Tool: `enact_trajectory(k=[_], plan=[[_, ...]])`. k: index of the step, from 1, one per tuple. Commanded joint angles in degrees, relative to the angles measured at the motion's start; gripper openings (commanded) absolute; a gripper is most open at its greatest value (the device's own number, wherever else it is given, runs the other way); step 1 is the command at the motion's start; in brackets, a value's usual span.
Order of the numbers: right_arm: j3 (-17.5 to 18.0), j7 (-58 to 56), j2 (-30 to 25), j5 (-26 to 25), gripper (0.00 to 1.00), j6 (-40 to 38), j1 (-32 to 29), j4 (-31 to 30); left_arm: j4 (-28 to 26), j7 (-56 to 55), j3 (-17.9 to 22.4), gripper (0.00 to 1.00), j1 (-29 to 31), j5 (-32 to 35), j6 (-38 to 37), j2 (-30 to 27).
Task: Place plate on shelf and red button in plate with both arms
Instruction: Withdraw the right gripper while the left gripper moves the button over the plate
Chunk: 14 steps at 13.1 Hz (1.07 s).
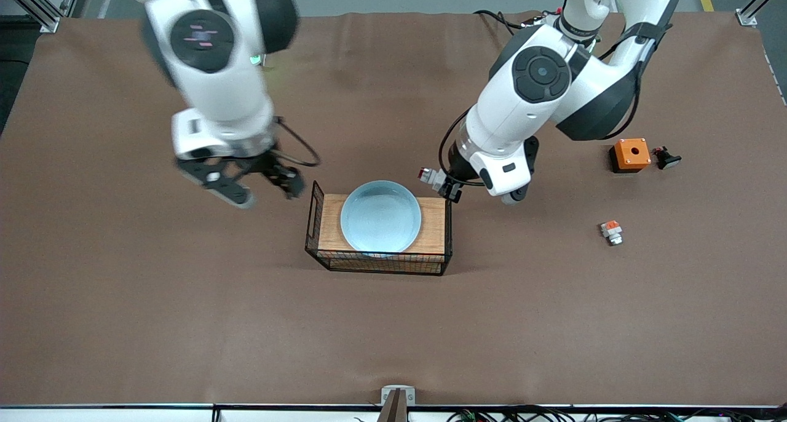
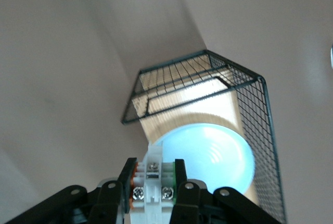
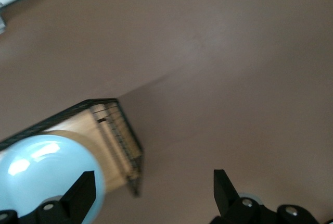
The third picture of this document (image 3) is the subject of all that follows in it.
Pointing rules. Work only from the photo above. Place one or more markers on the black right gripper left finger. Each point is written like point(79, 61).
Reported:
point(75, 200)

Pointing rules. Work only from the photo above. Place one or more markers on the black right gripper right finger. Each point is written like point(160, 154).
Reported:
point(229, 200)

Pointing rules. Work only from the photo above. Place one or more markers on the light blue round plate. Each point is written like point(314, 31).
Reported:
point(39, 172)

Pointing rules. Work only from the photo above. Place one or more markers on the brown table cover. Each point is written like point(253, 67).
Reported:
point(234, 78)

